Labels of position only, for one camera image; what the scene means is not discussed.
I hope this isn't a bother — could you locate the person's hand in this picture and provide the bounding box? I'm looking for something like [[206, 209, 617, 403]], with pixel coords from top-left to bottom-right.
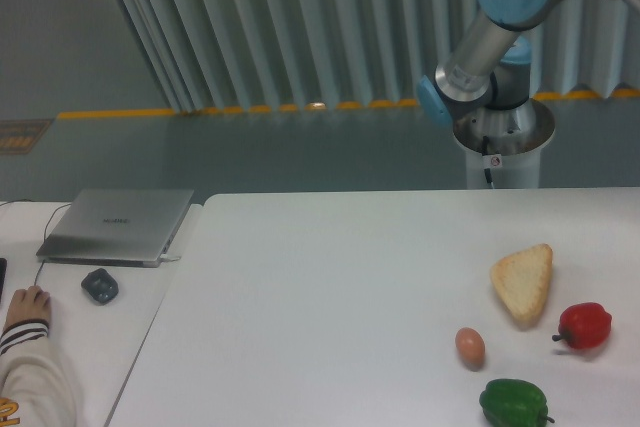
[[3, 285, 52, 331]]

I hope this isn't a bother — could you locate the white sleeved forearm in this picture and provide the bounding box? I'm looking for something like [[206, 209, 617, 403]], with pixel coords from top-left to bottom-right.
[[1, 319, 76, 426]]

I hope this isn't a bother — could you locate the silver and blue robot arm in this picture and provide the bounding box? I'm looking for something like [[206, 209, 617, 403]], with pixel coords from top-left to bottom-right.
[[417, 0, 639, 124]]

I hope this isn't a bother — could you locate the green bell pepper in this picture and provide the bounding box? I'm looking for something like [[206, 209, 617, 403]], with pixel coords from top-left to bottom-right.
[[479, 378, 555, 427]]

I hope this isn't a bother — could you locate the red bell pepper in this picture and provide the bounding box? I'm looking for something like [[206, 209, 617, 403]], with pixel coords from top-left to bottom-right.
[[552, 302, 612, 350]]

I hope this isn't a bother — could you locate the black keyboard edge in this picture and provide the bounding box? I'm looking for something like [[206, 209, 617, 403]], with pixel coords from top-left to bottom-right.
[[0, 257, 8, 304]]

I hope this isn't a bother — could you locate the black power adapter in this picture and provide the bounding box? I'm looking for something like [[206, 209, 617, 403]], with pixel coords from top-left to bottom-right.
[[81, 268, 119, 305]]

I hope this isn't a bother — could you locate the silver closed laptop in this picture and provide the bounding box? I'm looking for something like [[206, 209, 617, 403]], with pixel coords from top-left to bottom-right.
[[36, 189, 193, 267]]

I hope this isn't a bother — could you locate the white corrugated partition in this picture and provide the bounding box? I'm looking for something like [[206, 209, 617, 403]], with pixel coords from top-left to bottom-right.
[[121, 0, 639, 113]]

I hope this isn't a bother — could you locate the brown egg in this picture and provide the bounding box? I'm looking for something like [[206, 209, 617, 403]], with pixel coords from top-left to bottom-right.
[[455, 327, 485, 365]]

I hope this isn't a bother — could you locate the triangular toast slice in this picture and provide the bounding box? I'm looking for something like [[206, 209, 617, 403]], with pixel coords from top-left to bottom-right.
[[490, 243, 553, 326]]

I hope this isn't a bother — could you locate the black mouse cable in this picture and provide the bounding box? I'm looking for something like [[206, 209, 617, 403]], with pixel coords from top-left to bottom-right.
[[0, 199, 74, 293]]

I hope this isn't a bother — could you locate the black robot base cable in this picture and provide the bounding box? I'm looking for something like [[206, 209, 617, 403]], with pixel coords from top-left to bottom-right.
[[481, 135, 497, 191]]

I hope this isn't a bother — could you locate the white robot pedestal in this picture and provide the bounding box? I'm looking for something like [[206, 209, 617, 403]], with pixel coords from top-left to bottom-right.
[[453, 99, 556, 189]]

